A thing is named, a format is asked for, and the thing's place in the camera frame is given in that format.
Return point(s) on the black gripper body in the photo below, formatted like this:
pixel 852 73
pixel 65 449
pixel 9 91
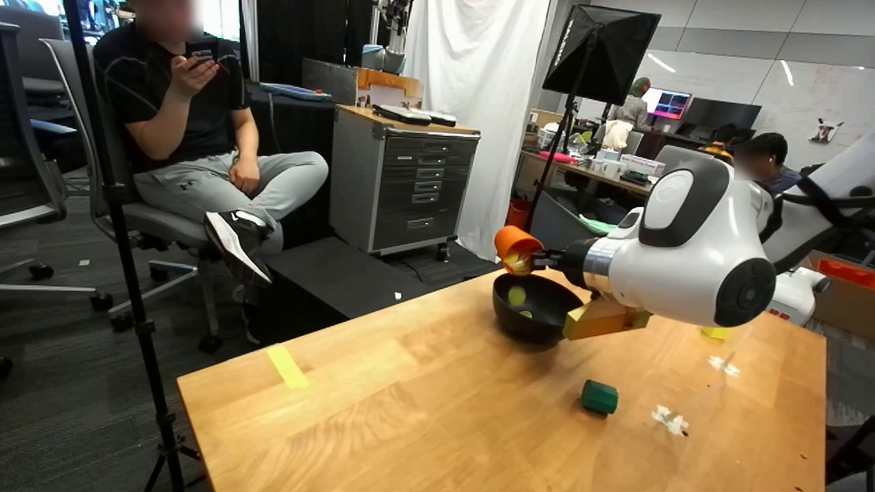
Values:
pixel 574 263

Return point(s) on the yellow green food piece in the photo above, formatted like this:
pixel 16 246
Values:
pixel 517 263
pixel 517 296

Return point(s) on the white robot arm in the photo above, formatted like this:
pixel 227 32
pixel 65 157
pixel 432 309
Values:
pixel 693 250

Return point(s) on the black bowl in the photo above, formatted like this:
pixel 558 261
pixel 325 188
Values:
pixel 547 328

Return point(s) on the cardboard box red contents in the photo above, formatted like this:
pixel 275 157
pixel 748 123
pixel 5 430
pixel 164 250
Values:
pixel 848 296

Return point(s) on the black light stand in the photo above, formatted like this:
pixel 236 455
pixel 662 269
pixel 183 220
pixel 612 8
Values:
pixel 547 180

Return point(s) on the cluttered wooden desk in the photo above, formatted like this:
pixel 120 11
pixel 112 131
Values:
pixel 603 173

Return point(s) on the green octagonal block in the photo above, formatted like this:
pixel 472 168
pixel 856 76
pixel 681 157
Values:
pixel 599 396

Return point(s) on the yellow block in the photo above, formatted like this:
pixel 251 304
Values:
pixel 714 333

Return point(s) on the grey drawer cabinet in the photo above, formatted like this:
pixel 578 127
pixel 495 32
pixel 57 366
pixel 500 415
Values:
pixel 400 180

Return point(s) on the white curtain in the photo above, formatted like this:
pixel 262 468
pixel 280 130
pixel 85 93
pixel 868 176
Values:
pixel 478 98

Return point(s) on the person in yellow shirt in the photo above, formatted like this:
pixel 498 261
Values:
pixel 720 150

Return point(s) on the flat grey keyboard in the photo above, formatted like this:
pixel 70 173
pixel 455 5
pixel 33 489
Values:
pixel 413 112

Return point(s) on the black monitor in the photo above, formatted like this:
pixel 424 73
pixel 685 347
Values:
pixel 720 112

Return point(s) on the black softbox light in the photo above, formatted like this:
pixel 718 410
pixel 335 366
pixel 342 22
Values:
pixel 603 50

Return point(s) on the seated man blue shirt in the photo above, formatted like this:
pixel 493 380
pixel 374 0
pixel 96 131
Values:
pixel 763 150

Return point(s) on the white rounded plastic casing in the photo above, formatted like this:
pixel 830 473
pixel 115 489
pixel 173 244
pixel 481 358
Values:
pixel 802 292

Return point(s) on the orange white cardboard box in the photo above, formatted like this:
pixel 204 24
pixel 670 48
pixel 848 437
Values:
pixel 387 87

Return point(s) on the yellow tape strip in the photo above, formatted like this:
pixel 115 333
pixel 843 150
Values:
pixel 287 366

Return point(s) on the blue flat pad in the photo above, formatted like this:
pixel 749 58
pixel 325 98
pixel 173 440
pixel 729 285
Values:
pixel 295 91

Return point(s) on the seated man black shirt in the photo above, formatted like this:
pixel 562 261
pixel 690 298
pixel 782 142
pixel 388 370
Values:
pixel 182 136

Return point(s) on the black smartphone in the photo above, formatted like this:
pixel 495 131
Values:
pixel 199 56

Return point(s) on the grey swivel office chair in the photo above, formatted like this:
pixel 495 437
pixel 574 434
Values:
pixel 137 220

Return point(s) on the black stand pole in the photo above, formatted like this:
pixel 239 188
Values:
pixel 119 201

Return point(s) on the dark office chair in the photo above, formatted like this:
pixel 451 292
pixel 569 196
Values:
pixel 29 136

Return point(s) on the wrist camera wooden mount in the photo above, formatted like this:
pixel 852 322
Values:
pixel 604 315

